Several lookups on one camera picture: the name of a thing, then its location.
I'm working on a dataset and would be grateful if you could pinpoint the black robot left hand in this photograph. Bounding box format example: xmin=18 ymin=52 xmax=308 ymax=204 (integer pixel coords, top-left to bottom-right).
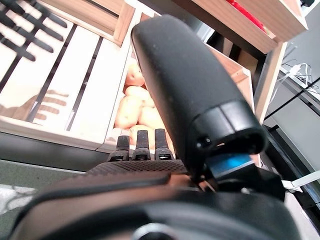
xmin=0 ymin=0 xmax=68 ymax=62

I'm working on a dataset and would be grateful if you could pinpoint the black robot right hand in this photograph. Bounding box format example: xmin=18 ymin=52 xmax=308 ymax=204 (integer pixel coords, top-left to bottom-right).
xmin=9 ymin=13 xmax=301 ymax=240

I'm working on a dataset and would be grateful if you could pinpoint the wooden crate with potatoes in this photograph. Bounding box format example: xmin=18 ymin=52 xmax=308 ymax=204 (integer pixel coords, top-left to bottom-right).
xmin=103 ymin=12 xmax=256 ymax=161

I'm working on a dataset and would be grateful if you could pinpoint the brown potato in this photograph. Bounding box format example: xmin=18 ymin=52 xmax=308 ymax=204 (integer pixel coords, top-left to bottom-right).
xmin=114 ymin=96 xmax=145 ymax=129
xmin=128 ymin=124 xmax=156 ymax=146
xmin=124 ymin=85 xmax=153 ymax=101
xmin=124 ymin=63 xmax=146 ymax=87
xmin=137 ymin=106 xmax=166 ymax=131

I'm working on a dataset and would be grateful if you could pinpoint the wooden slatted cabbage crate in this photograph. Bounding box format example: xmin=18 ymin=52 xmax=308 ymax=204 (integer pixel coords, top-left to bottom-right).
xmin=0 ymin=0 xmax=137 ymax=153

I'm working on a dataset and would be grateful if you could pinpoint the wooden display shelf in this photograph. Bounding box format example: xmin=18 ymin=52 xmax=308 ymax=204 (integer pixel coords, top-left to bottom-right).
xmin=0 ymin=41 xmax=288 ymax=173

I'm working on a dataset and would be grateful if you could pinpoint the red plastic carrot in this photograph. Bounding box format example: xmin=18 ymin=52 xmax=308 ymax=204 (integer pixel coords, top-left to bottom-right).
xmin=226 ymin=0 xmax=266 ymax=32

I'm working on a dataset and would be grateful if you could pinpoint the white desk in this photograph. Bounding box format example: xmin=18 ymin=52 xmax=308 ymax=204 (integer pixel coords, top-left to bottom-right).
xmin=259 ymin=59 xmax=320 ymax=195

